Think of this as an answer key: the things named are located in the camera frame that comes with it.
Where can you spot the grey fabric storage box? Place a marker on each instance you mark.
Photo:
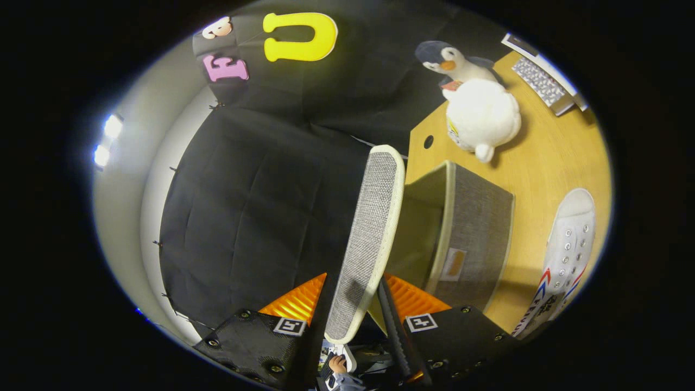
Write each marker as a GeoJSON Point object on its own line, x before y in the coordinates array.
{"type": "Point", "coordinates": [478, 228]}

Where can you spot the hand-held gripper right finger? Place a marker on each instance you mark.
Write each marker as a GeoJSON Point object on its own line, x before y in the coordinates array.
{"type": "Point", "coordinates": [399, 339]}

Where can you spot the white book with portrait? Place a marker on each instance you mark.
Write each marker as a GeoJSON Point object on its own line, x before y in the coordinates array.
{"type": "Point", "coordinates": [518, 44]}

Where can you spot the white canvas shoe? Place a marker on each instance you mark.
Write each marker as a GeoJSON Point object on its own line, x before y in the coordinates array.
{"type": "Point", "coordinates": [567, 255]}

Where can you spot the grey patterned notebook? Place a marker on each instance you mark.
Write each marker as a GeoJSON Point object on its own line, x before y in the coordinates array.
{"type": "Point", "coordinates": [540, 82]}

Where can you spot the grey fabric storage box lid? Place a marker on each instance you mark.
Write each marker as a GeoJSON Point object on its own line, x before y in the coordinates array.
{"type": "Point", "coordinates": [369, 239]}

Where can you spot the white plush toy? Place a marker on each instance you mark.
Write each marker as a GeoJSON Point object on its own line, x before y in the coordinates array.
{"type": "Point", "coordinates": [480, 117]}

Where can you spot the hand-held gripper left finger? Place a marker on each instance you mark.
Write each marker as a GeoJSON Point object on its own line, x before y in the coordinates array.
{"type": "Point", "coordinates": [312, 353]}

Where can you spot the penguin plush toy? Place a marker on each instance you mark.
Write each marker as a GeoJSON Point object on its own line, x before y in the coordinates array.
{"type": "Point", "coordinates": [453, 60]}

